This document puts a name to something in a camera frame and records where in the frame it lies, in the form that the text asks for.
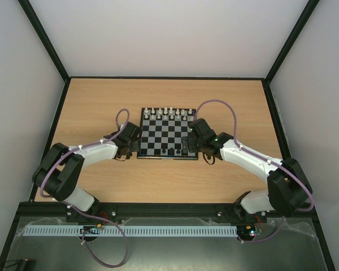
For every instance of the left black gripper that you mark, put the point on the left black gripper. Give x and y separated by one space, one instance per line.
136 147

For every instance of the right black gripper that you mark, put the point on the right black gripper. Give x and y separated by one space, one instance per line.
192 144

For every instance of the black king chess piece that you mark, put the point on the black king chess piece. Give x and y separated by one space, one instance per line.
171 151

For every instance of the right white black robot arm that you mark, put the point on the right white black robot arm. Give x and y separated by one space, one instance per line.
288 189

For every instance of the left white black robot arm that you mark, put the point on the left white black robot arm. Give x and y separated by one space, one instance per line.
59 171

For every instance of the black and grey chessboard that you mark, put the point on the black and grey chessboard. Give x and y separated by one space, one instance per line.
159 134

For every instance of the black aluminium mounting rail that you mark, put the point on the black aluminium mounting rail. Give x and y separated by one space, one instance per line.
219 212

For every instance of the black enclosure frame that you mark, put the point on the black enclosure frame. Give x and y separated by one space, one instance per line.
36 209

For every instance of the light blue slotted cable duct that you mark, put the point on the light blue slotted cable duct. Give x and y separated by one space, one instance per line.
129 231

